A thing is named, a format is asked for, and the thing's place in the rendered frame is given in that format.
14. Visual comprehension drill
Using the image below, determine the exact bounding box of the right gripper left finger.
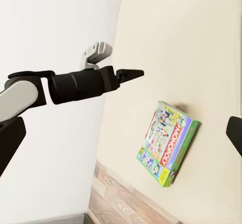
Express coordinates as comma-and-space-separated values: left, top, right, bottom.
0, 116, 26, 176

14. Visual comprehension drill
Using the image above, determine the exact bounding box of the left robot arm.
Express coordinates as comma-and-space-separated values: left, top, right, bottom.
0, 41, 145, 122

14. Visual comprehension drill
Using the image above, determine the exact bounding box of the board game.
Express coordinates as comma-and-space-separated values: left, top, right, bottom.
137, 101, 199, 187

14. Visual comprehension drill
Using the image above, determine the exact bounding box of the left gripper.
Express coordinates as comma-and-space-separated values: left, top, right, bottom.
70, 65, 145, 101

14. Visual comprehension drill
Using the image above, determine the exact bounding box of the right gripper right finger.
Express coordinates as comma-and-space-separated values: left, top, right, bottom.
225, 116, 242, 157

